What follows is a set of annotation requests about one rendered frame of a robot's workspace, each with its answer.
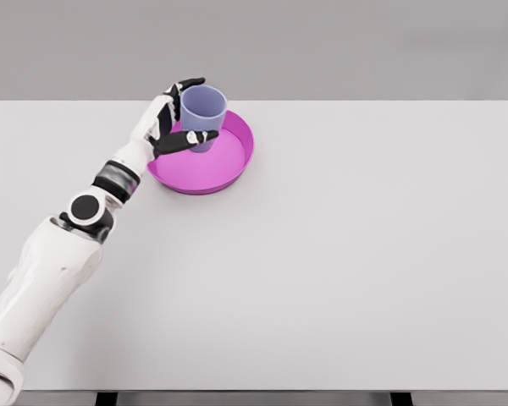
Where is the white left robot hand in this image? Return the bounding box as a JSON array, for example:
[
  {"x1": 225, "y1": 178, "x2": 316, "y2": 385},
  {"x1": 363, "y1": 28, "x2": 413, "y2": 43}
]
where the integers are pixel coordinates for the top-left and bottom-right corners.
[{"x1": 127, "y1": 76, "x2": 220, "y2": 161}]

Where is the lavender plastic cup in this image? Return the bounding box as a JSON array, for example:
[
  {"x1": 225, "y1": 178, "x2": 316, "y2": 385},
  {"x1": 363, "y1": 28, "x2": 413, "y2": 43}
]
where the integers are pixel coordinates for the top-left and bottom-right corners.
[{"x1": 179, "y1": 85, "x2": 229, "y2": 154}]

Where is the magenta round plate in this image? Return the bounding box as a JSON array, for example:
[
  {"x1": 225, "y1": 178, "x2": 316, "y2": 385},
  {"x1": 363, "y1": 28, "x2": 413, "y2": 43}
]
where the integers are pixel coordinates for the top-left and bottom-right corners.
[{"x1": 146, "y1": 109, "x2": 255, "y2": 196}]

